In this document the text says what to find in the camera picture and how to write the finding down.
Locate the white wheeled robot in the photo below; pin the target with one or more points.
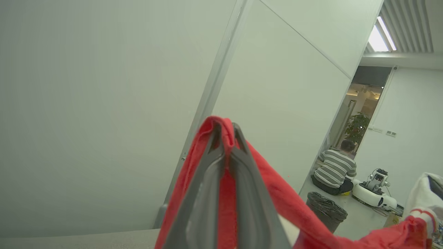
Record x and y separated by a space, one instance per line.
372 193

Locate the black trash bin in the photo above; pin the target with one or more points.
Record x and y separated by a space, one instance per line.
327 211

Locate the small yellow object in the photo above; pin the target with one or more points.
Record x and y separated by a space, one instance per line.
345 193

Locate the grey double partition post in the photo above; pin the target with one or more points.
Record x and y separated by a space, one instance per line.
211 90

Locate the red jersey white sleeves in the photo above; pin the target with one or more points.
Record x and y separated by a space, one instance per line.
287 200

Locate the white wall switch plate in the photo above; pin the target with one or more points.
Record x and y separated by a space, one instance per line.
376 130
391 133

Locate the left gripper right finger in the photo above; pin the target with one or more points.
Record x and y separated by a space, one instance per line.
252 207

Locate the green potted plant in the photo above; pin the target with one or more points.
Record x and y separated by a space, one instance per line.
356 128

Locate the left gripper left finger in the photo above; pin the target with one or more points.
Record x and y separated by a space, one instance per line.
200 207

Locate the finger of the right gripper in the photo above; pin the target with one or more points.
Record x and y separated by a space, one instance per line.
436 186

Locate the ceiling light panel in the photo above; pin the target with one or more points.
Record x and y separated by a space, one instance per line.
380 36

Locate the seated person striped shirt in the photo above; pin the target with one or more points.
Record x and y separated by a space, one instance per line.
335 169

